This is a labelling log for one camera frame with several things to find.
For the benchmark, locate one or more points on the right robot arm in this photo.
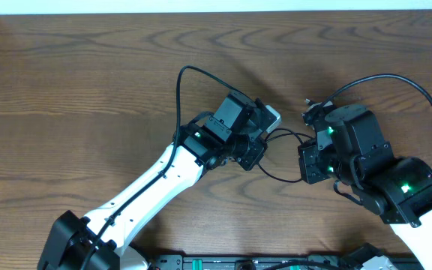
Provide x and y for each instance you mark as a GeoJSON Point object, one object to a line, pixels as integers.
{"type": "Point", "coordinates": [350, 148]}

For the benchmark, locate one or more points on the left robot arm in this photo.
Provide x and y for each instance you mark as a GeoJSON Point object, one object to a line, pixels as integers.
{"type": "Point", "coordinates": [101, 238]}

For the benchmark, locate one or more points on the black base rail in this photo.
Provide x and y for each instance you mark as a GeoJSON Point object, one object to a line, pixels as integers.
{"type": "Point", "coordinates": [365, 257]}

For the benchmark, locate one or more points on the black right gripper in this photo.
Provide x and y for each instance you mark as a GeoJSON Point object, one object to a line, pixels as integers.
{"type": "Point", "coordinates": [310, 154]}

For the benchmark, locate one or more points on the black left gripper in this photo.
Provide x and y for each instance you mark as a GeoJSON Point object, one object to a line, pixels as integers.
{"type": "Point", "coordinates": [253, 160]}

